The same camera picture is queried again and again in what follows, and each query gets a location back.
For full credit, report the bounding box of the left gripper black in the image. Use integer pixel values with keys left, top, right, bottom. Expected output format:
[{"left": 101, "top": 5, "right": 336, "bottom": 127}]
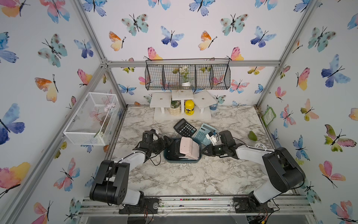
[{"left": 149, "top": 135, "right": 173, "bottom": 153}]

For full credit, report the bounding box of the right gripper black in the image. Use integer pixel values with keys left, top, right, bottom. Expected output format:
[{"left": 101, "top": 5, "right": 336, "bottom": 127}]
[{"left": 198, "top": 143, "right": 227, "bottom": 155}]

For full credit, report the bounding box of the dark teal storage tray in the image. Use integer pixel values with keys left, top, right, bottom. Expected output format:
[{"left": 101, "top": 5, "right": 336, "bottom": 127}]
[{"left": 163, "top": 138, "right": 202, "bottom": 164}]

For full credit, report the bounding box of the black calculator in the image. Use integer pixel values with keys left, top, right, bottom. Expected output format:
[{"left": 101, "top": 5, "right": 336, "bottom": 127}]
[
  {"left": 167, "top": 139, "right": 184, "bottom": 161},
  {"left": 173, "top": 119, "right": 197, "bottom": 138}
]

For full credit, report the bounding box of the light blue calculator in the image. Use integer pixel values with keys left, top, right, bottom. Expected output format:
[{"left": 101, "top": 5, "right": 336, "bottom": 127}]
[{"left": 193, "top": 124, "right": 217, "bottom": 146}]

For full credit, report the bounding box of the pink calculator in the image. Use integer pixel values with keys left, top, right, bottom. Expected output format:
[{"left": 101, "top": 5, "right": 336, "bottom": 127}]
[{"left": 180, "top": 137, "right": 200, "bottom": 160}]

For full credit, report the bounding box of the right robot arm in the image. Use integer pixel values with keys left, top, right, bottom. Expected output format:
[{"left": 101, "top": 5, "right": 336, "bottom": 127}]
[{"left": 201, "top": 130, "right": 306, "bottom": 213}]

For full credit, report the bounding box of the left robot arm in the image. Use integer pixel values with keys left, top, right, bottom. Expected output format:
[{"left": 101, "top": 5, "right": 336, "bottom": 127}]
[{"left": 89, "top": 129, "right": 174, "bottom": 211}]

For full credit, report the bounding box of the round sticker roll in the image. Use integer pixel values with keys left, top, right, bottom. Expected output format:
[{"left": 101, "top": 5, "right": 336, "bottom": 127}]
[{"left": 255, "top": 143, "right": 268, "bottom": 151}]

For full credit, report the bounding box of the cream bubble plant pot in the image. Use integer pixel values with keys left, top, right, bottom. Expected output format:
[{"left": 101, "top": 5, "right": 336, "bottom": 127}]
[{"left": 169, "top": 100, "right": 181, "bottom": 116}]

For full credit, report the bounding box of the blue can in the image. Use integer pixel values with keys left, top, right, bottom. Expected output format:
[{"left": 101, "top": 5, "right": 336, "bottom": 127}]
[{"left": 209, "top": 103, "right": 218, "bottom": 111}]

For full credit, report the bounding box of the white wooden riser shelf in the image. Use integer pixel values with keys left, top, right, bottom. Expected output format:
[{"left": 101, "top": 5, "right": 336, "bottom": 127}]
[{"left": 150, "top": 90, "right": 218, "bottom": 121}]

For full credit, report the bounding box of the green framed card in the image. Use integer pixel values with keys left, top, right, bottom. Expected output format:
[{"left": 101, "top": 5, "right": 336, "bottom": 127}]
[{"left": 262, "top": 107, "right": 277, "bottom": 127}]

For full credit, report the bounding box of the yellow plastic jar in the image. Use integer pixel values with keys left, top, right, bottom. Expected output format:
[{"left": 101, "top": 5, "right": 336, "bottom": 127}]
[{"left": 185, "top": 100, "right": 195, "bottom": 116}]

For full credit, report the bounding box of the small white flower pot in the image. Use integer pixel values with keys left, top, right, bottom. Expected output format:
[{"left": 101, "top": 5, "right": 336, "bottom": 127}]
[{"left": 179, "top": 66, "right": 191, "bottom": 87}]

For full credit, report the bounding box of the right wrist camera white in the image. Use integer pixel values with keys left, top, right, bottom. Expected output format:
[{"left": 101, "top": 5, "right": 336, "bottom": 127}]
[{"left": 206, "top": 132, "right": 220, "bottom": 146}]

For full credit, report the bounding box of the white mesh wall basket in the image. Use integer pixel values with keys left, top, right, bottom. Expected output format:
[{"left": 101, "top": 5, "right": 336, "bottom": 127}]
[{"left": 63, "top": 92, "right": 121, "bottom": 146}]

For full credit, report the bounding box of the black wire wall basket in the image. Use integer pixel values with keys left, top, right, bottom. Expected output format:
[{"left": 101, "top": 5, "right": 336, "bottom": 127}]
[{"left": 145, "top": 59, "right": 231, "bottom": 91}]

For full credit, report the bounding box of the aluminium front rail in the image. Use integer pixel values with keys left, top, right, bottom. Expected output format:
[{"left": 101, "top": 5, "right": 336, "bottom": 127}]
[{"left": 78, "top": 195, "right": 314, "bottom": 217}]

